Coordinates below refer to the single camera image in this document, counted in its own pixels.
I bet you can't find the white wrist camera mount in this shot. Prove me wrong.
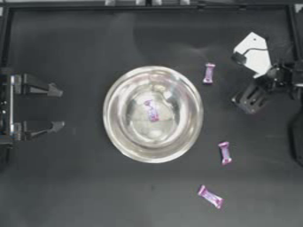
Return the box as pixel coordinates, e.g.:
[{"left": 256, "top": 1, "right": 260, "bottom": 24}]
[{"left": 229, "top": 31, "right": 274, "bottom": 79}]

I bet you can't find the purple candy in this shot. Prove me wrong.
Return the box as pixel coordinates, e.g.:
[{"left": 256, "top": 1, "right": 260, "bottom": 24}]
[
  {"left": 202, "top": 62, "right": 217, "bottom": 86},
  {"left": 196, "top": 184, "right": 224, "bottom": 210},
  {"left": 141, "top": 98, "right": 161, "bottom": 123},
  {"left": 216, "top": 141, "right": 233, "bottom": 167}
]

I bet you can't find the steel bowl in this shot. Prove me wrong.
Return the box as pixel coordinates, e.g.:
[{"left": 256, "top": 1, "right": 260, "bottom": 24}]
[{"left": 101, "top": 65, "right": 204, "bottom": 164}]

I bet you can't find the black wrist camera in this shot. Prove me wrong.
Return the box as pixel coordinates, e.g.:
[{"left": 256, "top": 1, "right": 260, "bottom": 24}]
[{"left": 229, "top": 51, "right": 248, "bottom": 67}]

